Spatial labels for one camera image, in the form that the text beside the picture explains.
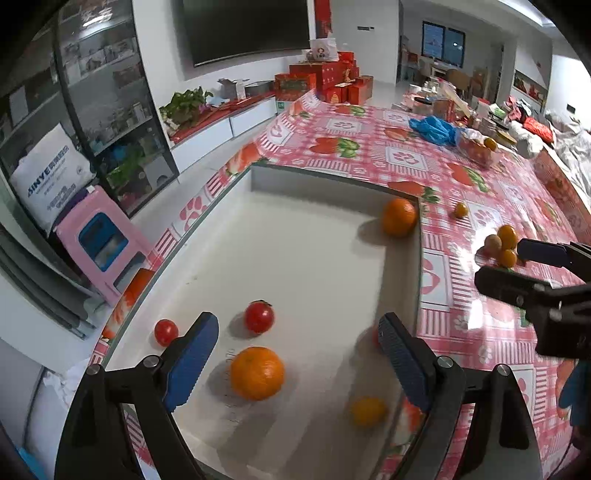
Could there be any person's right hand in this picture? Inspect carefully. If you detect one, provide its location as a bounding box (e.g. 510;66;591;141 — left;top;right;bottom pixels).
556;357;591;428

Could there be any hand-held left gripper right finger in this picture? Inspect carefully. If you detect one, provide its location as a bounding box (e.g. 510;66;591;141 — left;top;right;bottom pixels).
378;312;544;480

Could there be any red hanging banner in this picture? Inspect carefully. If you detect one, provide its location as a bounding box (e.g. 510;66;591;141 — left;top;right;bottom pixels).
315;0;334;37

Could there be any red tomato with stem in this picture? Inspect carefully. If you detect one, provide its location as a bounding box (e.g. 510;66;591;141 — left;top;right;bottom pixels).
244;299;276;335

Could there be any white crumpled bag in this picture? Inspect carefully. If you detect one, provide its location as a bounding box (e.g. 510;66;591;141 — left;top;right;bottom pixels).
41;355;93;416

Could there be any plain red cushion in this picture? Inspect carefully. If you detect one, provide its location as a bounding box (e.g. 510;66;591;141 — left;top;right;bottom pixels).
522;117;555;144

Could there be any clear glass bowl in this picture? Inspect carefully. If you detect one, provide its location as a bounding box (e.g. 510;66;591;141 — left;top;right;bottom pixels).
457;128;504;168

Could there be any small red tomato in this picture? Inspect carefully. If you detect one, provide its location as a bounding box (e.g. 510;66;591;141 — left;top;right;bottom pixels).
154;318;179;347

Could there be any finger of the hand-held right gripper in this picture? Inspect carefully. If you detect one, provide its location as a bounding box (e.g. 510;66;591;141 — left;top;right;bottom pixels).
517;238;591;273
475;267;555;308

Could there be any shallow white tray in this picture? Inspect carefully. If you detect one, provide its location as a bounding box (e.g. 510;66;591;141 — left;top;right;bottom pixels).
104;164;423;480

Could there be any pile of assorted packages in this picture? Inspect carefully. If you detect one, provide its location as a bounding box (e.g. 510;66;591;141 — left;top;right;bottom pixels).
392;76;532;144

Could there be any low white television cabinet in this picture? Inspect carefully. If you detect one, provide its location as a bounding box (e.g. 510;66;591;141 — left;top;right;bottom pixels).
166;90;282;162

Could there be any green potted plant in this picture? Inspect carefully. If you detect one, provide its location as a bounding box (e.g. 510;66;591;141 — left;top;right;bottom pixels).
159;87;215;125

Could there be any white bag with red print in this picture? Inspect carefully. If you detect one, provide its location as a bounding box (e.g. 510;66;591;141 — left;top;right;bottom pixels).
308;38;340;61

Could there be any glass door cabinet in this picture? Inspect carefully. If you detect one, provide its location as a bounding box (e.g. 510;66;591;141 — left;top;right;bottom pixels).
0;0;181;222

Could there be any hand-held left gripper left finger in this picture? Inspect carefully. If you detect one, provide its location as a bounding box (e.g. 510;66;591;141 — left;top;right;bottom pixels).
54;312;219;480

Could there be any black television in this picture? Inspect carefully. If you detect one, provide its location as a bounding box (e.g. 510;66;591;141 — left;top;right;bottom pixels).
178;0;311;69

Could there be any blue plastic bag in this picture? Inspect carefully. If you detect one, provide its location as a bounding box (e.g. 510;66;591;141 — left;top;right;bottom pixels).
409;115;462;147

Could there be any dark window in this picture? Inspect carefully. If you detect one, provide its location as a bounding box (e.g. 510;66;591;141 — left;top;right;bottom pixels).
422;21;465;66

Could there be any large orange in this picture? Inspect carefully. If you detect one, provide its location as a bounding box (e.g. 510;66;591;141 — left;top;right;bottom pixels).
381;198;419;238
229;346;286;401

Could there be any strawberry print red tablecloth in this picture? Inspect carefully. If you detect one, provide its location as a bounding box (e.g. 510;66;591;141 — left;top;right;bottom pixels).
88;88;591;480

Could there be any sofa with grey bedding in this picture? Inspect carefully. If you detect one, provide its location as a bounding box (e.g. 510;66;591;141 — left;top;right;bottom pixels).
545;108;591;195

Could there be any wooden chair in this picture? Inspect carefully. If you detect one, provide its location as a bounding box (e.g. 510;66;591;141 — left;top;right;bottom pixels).
445;68;469;93

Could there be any open cardboard box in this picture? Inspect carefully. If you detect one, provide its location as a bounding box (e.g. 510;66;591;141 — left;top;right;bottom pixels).
217;78;250;100

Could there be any stack of red gift boxes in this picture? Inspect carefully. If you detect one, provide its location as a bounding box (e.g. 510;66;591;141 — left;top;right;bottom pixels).
274;51;375;106

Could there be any pink plastic stool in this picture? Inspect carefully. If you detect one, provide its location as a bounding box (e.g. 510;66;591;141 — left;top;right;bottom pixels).
54;185;155;308

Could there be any white printed sack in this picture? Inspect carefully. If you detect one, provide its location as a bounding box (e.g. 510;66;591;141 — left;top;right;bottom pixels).
9;122;95;236

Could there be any grey sliding door frame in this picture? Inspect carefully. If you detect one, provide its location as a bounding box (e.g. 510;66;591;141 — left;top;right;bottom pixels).
0;222;100;340

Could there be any framed wall picture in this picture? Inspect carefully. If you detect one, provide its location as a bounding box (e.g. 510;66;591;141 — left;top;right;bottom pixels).
513;69;549;104

